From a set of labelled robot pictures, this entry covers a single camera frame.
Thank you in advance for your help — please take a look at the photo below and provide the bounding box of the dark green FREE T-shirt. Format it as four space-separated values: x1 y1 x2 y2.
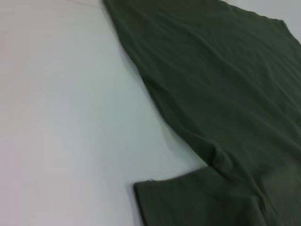
103 0 301 226

